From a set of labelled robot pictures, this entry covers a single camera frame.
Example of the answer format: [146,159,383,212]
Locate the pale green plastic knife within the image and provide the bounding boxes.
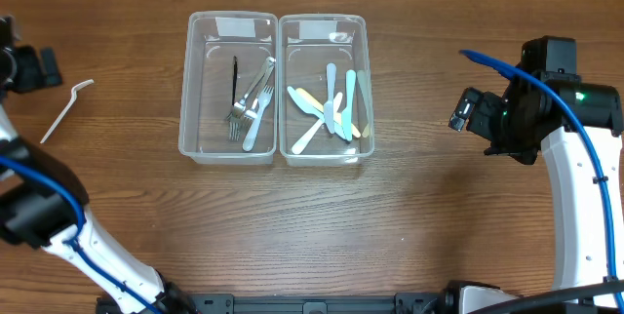
[357,70,371,137]

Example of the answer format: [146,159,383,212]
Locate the teal plastic knife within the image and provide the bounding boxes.
[341,69,357,141]

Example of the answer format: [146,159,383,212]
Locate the light blue plastic knife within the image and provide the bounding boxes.
[324,62,336,134]

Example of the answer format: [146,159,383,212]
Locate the white plastic knife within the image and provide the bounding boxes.
[287,86,325,124]
[292,119,324,155]

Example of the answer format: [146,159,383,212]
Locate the yellow plastic knife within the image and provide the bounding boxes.
[296,88,361,138]

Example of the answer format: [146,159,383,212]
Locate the black plastic utensil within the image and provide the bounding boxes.
[228,55,242,142]

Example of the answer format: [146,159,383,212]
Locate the metal fork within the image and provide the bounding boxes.
[227,57,275,122]
[243,57,276,129]

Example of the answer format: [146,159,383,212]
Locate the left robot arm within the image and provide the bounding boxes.
[1,114,198,314]

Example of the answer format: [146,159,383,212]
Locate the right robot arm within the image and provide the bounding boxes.
[436,35,623,313]

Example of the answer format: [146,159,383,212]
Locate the right clear plastic container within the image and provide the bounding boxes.
[277,14,374,166]

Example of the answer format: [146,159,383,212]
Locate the clear plastic container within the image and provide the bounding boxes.
[277,14,374,166]
[178,11,278,165]

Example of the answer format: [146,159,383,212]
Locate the left clear plastic container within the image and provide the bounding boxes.
[178,11,278,165]

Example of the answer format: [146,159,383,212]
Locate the white plastic knife in container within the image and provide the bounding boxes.
[292,119,324,155]

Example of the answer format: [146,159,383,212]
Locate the curved white plastic fork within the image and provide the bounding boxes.
[40,79,95,144]

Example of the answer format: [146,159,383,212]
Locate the right blue cable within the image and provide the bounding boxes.
[459,48,624,313]

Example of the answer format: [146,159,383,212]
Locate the blue cable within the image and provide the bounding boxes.
[459,48,624,313]
[0,155,165,314]

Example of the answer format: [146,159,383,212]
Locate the left blue cable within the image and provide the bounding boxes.
[0,155,165,314]

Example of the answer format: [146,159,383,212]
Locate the black hose bottom right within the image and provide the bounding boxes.
[467,278,624,314]

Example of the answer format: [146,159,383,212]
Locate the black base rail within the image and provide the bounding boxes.
[155,283,457,314]

